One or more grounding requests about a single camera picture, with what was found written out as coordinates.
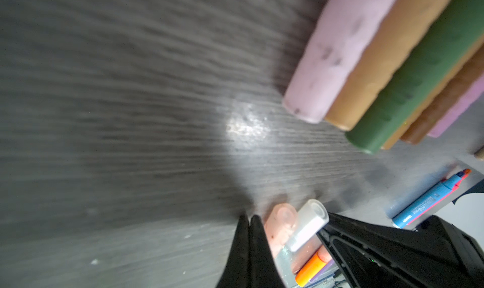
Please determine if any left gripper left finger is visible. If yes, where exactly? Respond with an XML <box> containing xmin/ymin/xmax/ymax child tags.
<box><xmin>216</xmin><ymin>215</ymin><xmax>250</xmax><ymax>288</ymax></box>

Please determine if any purple marker pen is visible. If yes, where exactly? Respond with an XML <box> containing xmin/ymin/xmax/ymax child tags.
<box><xmin>305</xmin><ymin>260</ymin><xmax>339</xmax><ymax>287</ymax></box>

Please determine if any gold ochre marker pen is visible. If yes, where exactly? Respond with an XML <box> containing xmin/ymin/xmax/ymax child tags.
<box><xmin>473</xmin><ymin>146</ymin><xmax>484</xmax><ymax>161</ymax></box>

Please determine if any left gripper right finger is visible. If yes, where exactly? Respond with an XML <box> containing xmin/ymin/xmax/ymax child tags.
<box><xmin>249</xmin><ymin>215</ymin><xmax>285</xmax><ymax>288</ymax></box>

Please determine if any brown pen cap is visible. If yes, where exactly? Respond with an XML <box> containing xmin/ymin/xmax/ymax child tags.
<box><xmin>400</xmin><ymin>47</ymin><xmax>483</xmax><ymax>144</ymax></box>

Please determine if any tan pen cap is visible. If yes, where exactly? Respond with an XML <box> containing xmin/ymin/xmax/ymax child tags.
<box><xmin>325</xmin><ymin>0</ymin><xmax>451</xmax><ymax>131</ymax></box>

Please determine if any pink red marker pen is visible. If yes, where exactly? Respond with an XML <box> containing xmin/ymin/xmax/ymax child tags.
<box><xmin>406</xmin><ymin>168</ymin><xmax>472</xmax><ymax>227</ymax></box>

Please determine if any lilac pink pen cap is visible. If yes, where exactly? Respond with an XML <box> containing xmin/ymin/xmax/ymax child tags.
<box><xmin>427</xmin><ymin>75</ymin><xmax>483</xmax><ymax>138</ymax></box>

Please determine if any pale pink pen cap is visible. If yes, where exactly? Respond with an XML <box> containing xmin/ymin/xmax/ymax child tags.
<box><xmin>282</xmin><ymin>0</ymin><xmax>396</xmax><ymax>124</ymax></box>

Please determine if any clear translucent pen cap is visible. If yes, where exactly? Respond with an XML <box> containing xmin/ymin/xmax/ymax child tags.
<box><xmin>286</xmin><ymin>199</ymin><xmax>330</xmax><ymax>253</ymax></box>

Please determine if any translucent pink pen cap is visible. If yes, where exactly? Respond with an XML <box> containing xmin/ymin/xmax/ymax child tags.
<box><xmin>264</xmin><ymin>203</ymin><xmax>297</xmax><ymax>259</ymax></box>

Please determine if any orange marker pen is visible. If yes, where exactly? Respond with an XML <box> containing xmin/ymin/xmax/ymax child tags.
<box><xmin>295</xmin><ymin>245</ymin><xmax>333</xmax><ymax>287</ymax></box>

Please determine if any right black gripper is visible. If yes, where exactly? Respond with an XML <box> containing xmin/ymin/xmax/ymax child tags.
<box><xmin>317</xmin><ymin>214</ymin><xmax>483</xmax><ymax>287</ymax></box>

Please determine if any gold pen cap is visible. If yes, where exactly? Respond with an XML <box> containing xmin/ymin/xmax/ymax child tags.
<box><xmin>380</xmin><ymin>42</ymin><xmax>484</xmax><ymax>151</ymax></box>

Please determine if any blue marker pen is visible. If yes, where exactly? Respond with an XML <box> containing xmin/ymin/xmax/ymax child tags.
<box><xmin>392</xmin><ymin>169</ymin><xmax>470</xmax><ymax>229</ymax></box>

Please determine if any green pen cap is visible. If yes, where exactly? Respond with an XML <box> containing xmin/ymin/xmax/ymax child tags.
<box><xmin>345</xmin><ymin>0</ymin><xmax>483</xmax><ymax>154</ymax></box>

